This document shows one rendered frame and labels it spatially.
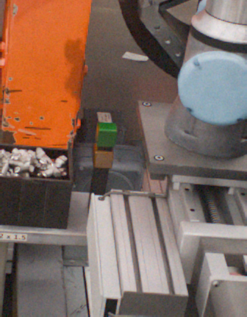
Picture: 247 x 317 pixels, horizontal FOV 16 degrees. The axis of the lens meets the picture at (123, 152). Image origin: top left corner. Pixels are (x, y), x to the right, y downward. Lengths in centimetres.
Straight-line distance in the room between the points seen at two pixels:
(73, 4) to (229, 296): 84
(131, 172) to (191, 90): 100
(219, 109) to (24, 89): 75
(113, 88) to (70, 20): 176
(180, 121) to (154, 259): 25
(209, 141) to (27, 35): 59
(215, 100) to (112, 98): 229
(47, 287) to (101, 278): 96
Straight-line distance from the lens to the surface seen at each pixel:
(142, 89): 363
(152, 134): 144
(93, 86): 358
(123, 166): 220
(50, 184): 177
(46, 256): 230
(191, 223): 131
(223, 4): 120
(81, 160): 219
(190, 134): 140
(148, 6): 217
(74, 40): 186
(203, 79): 121
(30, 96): 190
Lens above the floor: 146
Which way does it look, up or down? 28 degrees down
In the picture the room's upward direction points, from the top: 9 degrees clockwise
